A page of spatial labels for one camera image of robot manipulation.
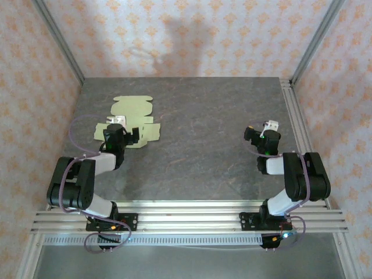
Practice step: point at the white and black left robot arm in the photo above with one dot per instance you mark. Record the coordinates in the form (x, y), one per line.
(72, 186)

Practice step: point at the aluminium frame post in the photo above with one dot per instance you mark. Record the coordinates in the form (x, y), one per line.
(58, 40)
(316, 40)

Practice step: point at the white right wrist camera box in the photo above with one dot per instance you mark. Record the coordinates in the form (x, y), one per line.
(271, 125)

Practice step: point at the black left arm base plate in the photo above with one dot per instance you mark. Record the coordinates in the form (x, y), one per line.
(130, 222)

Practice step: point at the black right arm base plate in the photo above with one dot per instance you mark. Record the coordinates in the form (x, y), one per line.
(247, 222)

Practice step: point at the light green paper box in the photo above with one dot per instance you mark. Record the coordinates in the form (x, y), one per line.
(130, 107)

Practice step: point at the aluminium side rail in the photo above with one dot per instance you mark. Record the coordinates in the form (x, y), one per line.
(293, 110)

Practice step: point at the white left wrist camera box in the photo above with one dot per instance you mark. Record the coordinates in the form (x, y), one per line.
(117, 119)

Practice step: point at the aluminium mounting rail beam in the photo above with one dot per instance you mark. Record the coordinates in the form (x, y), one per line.
(189, 221)

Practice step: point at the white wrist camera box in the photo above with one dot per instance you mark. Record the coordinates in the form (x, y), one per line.
(271, 125)
(117, 119)

